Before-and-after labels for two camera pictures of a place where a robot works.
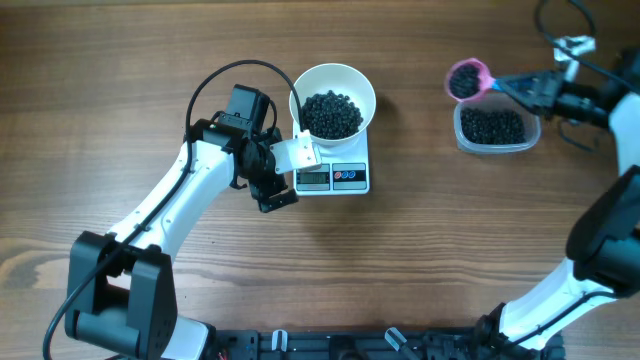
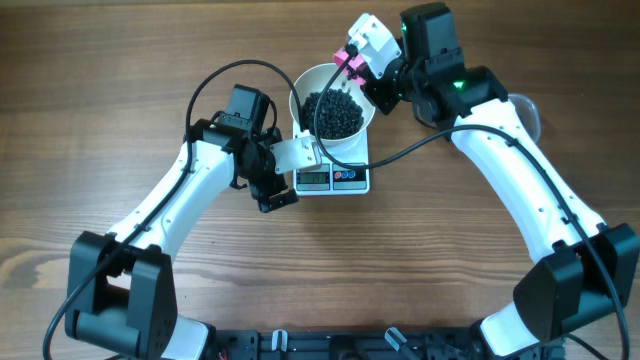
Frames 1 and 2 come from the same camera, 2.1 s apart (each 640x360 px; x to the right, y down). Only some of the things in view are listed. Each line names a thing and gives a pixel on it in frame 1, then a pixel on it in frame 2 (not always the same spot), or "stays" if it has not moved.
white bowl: (336, 102) stays
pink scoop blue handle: (511, 84) to (350, 64)
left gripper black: (260, 189) stays
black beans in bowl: (330, 115) stays
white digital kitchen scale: (344, 170) stays
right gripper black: (540, 90) to (374, 89)
